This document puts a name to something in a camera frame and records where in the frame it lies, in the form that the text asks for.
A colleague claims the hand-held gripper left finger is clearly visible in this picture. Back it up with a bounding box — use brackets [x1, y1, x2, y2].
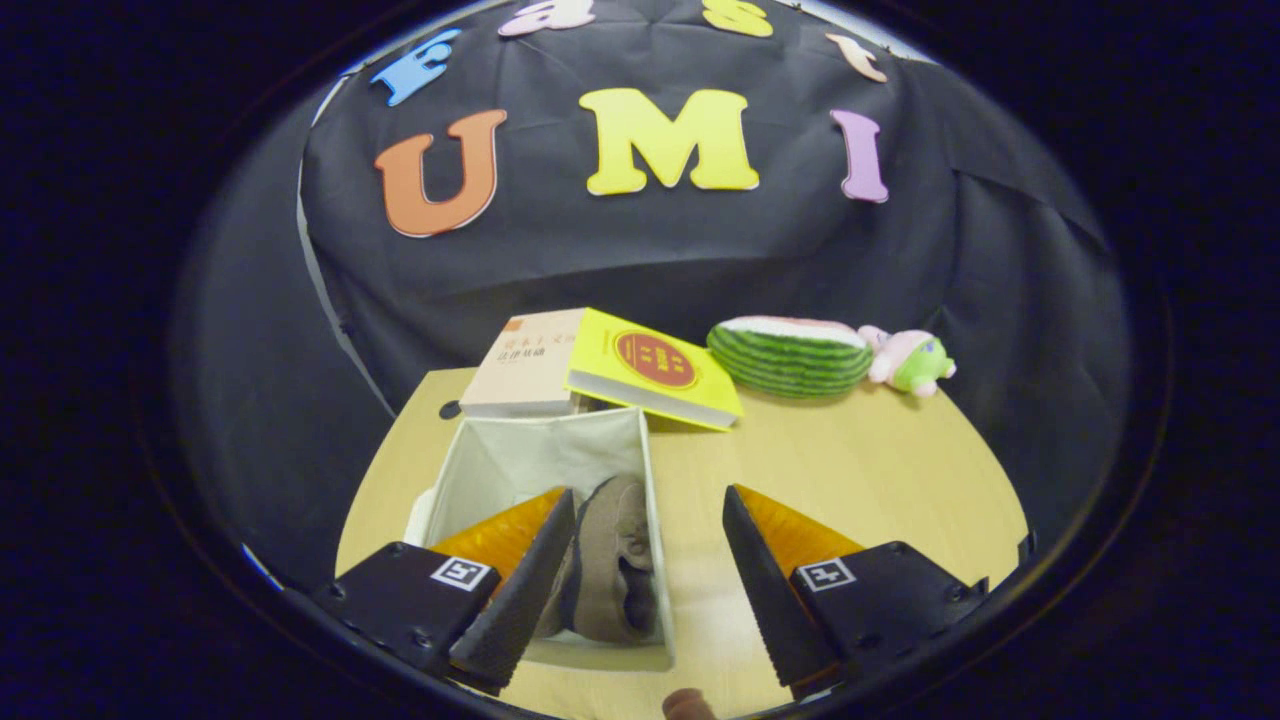
[310, 487, 579, 698]

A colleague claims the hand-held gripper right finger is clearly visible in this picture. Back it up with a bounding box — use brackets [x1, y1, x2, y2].
[722, 484, 991, 701]

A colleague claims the green fabric storage box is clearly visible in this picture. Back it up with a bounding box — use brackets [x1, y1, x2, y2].
[405, 405, 676, 673]

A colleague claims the yellow book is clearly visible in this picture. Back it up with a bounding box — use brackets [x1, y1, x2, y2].
[565, 307, 746, 433]

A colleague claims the watermelon plush toy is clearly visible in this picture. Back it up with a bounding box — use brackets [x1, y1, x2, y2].
[706, 316, 876, 399]

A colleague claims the beige book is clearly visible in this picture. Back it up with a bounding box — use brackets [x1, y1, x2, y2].
[458, 310, 593, 419]

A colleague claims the pink and green plush toy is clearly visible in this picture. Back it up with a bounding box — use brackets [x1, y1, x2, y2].
[860, 325, 958, 398]

